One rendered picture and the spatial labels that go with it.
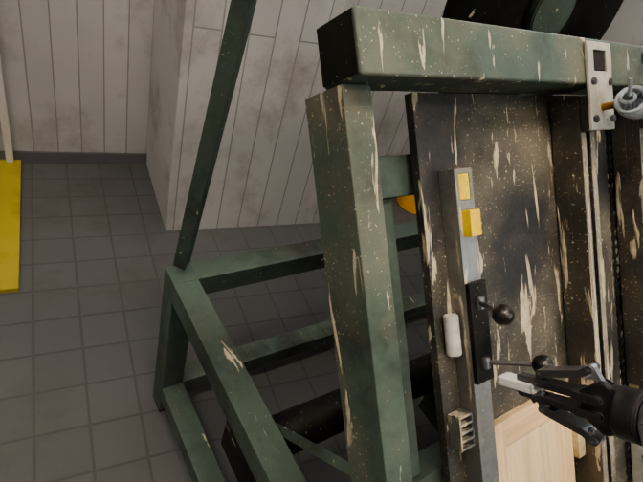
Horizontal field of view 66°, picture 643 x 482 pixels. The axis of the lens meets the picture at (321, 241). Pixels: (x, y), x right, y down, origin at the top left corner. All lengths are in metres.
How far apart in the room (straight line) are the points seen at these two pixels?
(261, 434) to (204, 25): 1.91
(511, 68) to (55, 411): 2.10
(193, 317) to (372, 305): 0.94
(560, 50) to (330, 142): 0.56
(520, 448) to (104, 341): 1.93
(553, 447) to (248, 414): 0.78
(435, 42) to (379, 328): 0.48
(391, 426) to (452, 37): 0.66
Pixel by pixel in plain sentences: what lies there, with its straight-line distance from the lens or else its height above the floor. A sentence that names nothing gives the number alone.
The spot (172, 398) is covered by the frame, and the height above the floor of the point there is 0.18.
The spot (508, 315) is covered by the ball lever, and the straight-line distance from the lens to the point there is 0.90.
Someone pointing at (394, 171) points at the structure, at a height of 1.61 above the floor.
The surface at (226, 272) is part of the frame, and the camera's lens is 1.82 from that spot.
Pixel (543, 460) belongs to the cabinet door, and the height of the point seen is 1.09.
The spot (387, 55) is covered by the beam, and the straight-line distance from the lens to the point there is 0.80.
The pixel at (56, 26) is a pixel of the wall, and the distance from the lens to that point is 3.41.
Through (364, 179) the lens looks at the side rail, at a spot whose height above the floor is 1.65.
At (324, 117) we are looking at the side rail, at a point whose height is 1.70.
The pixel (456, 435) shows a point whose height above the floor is 1.23.
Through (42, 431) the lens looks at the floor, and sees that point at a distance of 2.37.
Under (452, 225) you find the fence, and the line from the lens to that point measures 0.98.
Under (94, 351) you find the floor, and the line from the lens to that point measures 2.57.
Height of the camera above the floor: 2.03
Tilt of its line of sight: 37 degrees down
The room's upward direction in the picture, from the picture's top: 19 degrees clockwise
